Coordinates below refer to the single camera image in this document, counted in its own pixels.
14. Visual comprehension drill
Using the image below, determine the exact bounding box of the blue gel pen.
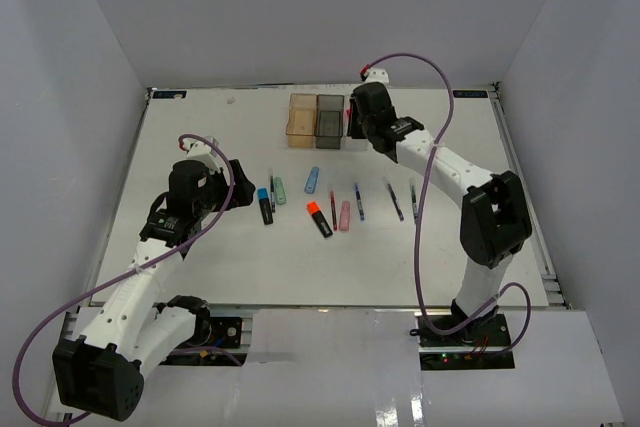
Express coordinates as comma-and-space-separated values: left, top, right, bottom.
354, 182, 365, 222

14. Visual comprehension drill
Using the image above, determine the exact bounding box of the pink correction tape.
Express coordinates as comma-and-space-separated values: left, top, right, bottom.
338, 200, 351, 232

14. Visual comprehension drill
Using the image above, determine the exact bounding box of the amber transparent container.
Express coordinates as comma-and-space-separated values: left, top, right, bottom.
286, 93, 317, 148

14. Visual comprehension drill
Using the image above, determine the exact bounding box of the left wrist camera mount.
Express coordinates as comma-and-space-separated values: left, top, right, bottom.
179, 136, 218, 171

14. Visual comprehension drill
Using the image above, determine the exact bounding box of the red gel pen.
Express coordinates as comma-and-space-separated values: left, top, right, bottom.
328, 183, 338, 231

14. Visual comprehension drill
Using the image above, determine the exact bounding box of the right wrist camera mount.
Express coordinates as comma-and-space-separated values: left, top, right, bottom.
360, 65, 390, 84

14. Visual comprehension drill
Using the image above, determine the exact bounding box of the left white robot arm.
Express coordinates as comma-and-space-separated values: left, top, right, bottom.
52, 159, 255, 421

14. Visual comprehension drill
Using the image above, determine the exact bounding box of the right blue table label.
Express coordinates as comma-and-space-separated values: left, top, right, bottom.
453, 89, 488, 99

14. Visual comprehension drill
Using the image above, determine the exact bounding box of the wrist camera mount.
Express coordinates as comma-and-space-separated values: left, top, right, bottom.
179, 136, 218, 171
360, 65, 390, 84

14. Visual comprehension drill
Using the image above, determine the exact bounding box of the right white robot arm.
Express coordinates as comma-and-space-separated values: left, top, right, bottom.
349, 82, 532, 346

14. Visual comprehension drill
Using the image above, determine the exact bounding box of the blue cap black highlighter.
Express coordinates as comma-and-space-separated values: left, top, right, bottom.
257, 188, 274, 225

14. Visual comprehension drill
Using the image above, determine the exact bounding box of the orange cap black highlighter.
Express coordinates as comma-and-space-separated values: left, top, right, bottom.
306, 201, 333, 238

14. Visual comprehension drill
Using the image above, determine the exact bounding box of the blue correction tape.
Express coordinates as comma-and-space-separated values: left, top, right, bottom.
304, 166, 319, 195

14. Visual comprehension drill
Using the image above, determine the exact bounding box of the black gel pen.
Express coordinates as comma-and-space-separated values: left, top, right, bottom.
268, 167, 276, 214

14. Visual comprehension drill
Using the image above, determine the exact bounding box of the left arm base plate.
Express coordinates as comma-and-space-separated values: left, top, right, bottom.
162, 317, 248, 367

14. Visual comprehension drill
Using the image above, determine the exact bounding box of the green correction tape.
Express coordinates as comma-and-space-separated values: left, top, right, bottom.
274, 177, 287, 205

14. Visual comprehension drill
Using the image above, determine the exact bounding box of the green gel pen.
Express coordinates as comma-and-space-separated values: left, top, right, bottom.
409, 178, 419, 225

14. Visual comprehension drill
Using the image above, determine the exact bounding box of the left blue table label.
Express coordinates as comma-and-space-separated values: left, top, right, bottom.
152, 90, 187, 100

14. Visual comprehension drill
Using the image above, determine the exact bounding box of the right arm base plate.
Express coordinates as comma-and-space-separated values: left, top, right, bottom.
409, 314, 515, 372

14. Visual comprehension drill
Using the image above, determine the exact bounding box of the purple gel pen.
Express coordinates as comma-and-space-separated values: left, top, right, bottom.
383, 176, 404, 222

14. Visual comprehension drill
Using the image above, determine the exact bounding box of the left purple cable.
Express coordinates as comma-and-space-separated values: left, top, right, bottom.
10, 133, 236, 423

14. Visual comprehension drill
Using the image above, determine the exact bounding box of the blue table label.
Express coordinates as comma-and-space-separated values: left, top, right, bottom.
152, 90, 187, 100
453, 89, 488, 99

